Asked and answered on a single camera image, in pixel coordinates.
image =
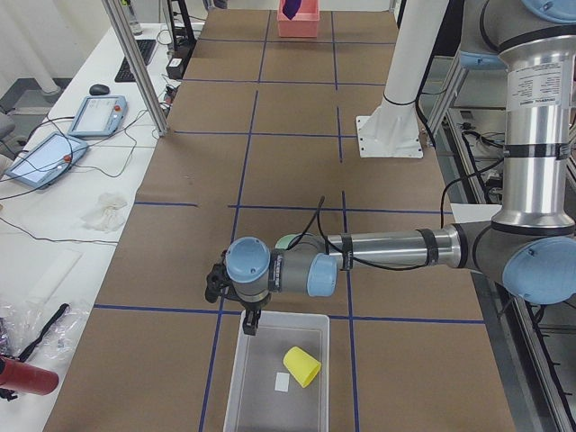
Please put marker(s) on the green ceramic bowl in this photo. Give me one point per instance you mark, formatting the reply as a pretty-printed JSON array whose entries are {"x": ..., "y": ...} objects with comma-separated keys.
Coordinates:
[{"x": 288, "y": 241}]

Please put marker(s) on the white foam strip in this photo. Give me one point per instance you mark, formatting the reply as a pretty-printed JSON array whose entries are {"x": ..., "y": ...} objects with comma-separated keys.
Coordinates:
[{"x": 53, "y": 277}]

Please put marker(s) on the black computer mouse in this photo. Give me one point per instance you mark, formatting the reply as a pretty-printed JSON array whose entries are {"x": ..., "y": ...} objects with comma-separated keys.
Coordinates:
[{"x": 99, "y": 89}]

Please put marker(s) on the far teach pendant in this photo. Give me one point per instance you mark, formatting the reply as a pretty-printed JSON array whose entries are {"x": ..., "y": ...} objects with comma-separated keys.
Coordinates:
[{"x": 98, "y": 117}]

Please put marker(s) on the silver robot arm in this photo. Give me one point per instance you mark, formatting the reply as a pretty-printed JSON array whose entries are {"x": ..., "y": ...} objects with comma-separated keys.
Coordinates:
[{"x": 527, "y": 246}]

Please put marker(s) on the black box device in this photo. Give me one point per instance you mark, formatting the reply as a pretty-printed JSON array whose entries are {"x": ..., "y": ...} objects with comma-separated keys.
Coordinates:
[{"x": 175, "y": 68}]

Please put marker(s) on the white crumpled tissue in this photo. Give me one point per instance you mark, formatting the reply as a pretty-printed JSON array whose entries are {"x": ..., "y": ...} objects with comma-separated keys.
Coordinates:
[{"x": 107, "y": 215}]

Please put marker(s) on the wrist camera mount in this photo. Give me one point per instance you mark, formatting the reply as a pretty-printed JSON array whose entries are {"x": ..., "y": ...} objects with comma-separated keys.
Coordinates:
[{"x": 219, "y": 284}]

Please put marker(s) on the clear plastic box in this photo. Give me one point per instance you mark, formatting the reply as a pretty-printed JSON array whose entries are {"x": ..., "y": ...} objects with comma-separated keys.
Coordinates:
[{"x": 264, "y": 395}]

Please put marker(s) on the near teach pendant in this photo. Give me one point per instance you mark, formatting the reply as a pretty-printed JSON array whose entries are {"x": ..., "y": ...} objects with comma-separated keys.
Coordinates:
[{"x": 47, "y": 162}]

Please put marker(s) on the teach pendant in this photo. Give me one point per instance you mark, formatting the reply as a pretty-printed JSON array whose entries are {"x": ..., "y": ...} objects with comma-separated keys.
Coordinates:
[
  {"x": 98, "y": 117},
  {"x": 47, "y": 162}
]

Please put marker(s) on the pink plastic bin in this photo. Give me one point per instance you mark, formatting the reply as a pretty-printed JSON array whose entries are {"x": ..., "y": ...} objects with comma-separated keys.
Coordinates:
[{"x": 304, "y": 25}]

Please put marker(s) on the white plastic chair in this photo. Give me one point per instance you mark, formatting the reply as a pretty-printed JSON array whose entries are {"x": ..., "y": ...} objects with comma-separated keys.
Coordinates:
[{"x": 466, "y": 212}]

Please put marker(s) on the yellow plastic cup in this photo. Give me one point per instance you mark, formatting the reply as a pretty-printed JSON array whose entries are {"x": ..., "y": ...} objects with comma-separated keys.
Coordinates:
[{"x": 302, "y": 366}]

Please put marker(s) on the aluminium frame post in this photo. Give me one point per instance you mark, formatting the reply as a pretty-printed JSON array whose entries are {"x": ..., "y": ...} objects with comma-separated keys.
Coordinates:
[{"x": 138, "y": 68}]

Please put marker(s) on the clear plastic bag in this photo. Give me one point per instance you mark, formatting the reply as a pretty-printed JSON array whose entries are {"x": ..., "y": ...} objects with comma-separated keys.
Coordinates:
[{"x": 31, "y": 331}]

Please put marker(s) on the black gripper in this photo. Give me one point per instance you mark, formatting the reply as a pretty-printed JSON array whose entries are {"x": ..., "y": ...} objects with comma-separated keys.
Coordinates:
[{"x": 251, "y": 311}]

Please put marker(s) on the purple cloth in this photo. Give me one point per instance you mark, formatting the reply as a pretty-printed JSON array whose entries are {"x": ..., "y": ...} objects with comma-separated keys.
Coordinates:
[{"x": 290, "y": 8}]

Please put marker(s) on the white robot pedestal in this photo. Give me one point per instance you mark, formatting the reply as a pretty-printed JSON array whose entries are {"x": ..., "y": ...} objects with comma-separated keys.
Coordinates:
[{"x": 391, "y": 131}]

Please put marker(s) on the red cylinder bottle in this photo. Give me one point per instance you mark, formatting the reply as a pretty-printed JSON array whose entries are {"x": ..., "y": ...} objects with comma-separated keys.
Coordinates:
[{"x": 21, "y": 377}]

